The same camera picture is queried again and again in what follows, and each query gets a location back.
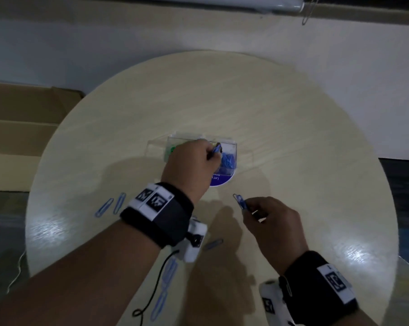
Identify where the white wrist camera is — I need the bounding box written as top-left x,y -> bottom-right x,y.
259,281 -> 295,326
176,216 -> 208,263

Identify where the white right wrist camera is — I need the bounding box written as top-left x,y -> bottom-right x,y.
259,281 -> 295,326

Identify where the black camera cable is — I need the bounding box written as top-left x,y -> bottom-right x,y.
132,249 -> 180,318

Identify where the white roller blind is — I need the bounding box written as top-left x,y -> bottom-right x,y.
136,0 -> 307,14

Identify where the white floor cable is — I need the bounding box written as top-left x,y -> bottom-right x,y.
6,249 -> 27,293

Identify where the brown cardboard box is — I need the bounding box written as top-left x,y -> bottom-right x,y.
0,81 -> 85,193

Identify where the round purple label lid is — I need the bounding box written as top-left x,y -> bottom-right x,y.
208,169 -> 238,188

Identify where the black wrist strap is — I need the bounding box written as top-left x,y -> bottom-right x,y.
119,182 -> 195,250
278,251 -> 360,326

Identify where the black right wrist strap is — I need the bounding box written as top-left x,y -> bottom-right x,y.
278,251 -> 360,326

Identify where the person's right hand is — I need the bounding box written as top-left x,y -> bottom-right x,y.
242,196 -> 309,276

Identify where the person's left forearm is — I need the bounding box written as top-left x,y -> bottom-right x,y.
0,217 -> 164,326

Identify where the pile of blue clips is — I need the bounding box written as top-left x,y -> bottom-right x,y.
219,152 -> 238,175

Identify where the clear plastic box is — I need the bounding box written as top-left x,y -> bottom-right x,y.
147,132 -> 239,177

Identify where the person's left hand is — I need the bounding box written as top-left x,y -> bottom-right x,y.
161,139 -> 223,202

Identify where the black left wrist strap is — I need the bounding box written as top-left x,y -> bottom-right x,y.
119,182 -> 195,250

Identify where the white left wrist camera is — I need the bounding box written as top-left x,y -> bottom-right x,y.
176,216 -> 208,263

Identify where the light wooden side table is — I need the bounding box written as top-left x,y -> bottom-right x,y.
380,256 -> 409,326

